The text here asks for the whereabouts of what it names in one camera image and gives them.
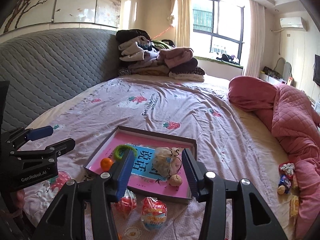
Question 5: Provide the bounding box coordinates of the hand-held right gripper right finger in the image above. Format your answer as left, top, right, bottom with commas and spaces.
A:
181, 149, 282, 240

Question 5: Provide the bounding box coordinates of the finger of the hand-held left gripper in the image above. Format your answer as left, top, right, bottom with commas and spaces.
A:
5, 126, 54, 149
11, 138, 76, 163

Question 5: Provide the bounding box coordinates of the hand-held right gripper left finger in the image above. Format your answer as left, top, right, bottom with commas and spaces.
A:
31, 149, 137, 240

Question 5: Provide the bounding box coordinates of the mandarin orange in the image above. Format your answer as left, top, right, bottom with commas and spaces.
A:
100, 158, 113, 170

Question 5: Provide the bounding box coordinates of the green fuzzy hair ring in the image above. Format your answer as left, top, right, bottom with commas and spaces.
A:
114, 144, 138, 160

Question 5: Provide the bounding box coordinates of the beige mesh drawstring pouch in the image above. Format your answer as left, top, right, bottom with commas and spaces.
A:
154, 147, 184, 177

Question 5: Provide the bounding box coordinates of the red white egg snack packet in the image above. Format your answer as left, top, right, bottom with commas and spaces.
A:
140, 196, 168, 231
114, 189, 137, 214

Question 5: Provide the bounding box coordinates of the shallow grey cardboard box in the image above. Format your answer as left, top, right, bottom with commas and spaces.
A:
83, 126, 198, 205

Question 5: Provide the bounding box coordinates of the person's left hand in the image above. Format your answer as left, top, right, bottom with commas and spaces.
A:
10, 189, 27, 217

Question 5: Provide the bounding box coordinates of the grey quilted headboard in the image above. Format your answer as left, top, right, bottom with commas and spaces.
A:
0, 28, 120, 133

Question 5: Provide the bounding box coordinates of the blue wrapped candy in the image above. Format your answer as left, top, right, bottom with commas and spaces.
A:
278, 174, 293, 194

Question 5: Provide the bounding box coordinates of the small doll toy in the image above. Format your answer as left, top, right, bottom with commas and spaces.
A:
279, 162, 296, 175

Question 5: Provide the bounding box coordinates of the yellow snack packet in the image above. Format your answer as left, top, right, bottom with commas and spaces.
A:
289, 195, 300, 218

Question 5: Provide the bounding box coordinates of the pink quilt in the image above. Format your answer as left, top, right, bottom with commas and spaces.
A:
227, 76, 320, 240

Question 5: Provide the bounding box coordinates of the green window seat mat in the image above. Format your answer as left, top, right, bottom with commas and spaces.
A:
195, 56, 244, 68

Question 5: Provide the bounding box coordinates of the pile of folded clothes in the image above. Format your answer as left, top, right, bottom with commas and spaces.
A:
116, 29, 206, 82

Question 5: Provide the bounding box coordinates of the dark clothes heap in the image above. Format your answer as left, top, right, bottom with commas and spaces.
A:
216, 53, 240, 63

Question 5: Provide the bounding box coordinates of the cluttered dressing table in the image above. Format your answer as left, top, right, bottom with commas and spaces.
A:
260, 66, 295, 88

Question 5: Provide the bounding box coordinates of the white framed vanity mirror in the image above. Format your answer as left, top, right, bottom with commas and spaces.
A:
275, 57, 293, 80

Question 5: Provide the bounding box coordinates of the beige curtain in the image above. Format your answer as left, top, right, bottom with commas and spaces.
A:
167, 0, 192, 49
244, 0, 265, 77

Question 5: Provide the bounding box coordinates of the window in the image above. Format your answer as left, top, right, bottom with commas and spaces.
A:
191, 0, 245, 67

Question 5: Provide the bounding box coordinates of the black television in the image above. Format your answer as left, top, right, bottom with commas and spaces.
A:
313, 54, 320, 85

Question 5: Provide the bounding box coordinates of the white air conditioner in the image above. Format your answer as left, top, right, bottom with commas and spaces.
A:
279, 17, 307, 32

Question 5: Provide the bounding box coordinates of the floral wall poster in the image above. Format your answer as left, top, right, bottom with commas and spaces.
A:
0, 0, 123, 37

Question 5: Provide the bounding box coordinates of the red cord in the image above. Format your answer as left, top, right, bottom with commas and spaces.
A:
152, 26, 175, 39

